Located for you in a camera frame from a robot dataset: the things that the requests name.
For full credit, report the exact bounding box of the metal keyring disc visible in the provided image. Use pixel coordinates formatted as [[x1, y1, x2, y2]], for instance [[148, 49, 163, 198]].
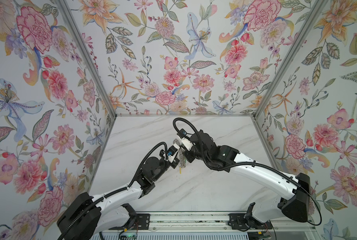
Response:
[[173, 139, 186, 169]]

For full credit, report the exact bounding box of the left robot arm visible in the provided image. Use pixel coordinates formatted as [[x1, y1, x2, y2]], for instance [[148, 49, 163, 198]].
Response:
[[57, 142, 182, 240]]

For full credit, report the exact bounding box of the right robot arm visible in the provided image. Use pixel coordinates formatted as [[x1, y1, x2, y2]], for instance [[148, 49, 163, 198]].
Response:
[[177, 130, 310, 225]]

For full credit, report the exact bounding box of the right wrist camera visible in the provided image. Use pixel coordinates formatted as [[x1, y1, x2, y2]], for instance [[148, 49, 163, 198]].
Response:
[[177, 129, 193, 151]]

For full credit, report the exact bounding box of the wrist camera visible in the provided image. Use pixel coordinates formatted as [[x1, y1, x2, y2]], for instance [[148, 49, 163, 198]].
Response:
[[166, 145, 179, 163], [177, 129, 193, 151]]

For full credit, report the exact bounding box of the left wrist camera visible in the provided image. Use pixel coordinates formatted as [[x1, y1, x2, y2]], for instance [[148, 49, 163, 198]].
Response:
[[166, 145, 179, 163]]

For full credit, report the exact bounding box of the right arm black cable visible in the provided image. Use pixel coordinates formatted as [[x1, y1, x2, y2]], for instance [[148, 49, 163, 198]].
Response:
[[172, 117, 322, 226]]

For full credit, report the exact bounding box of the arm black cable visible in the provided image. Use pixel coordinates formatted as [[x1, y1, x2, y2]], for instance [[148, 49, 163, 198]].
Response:
[[172, 117, 322, 226], [127, 141, 168, 188]]

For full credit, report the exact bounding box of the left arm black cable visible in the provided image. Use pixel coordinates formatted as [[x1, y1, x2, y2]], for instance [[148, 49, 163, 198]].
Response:
[[127, 141, 168, 188]]

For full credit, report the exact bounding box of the aluminium front rail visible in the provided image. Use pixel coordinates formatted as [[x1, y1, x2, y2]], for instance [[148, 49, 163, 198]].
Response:
[[89, 212, 320, 240]]

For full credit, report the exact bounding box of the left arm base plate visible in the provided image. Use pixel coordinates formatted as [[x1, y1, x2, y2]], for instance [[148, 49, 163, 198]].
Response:
[[109, 214, 150, 231]]

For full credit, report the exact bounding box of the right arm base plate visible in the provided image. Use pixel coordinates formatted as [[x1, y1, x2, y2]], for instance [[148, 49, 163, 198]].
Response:
[[227, 213, 273, 232]]

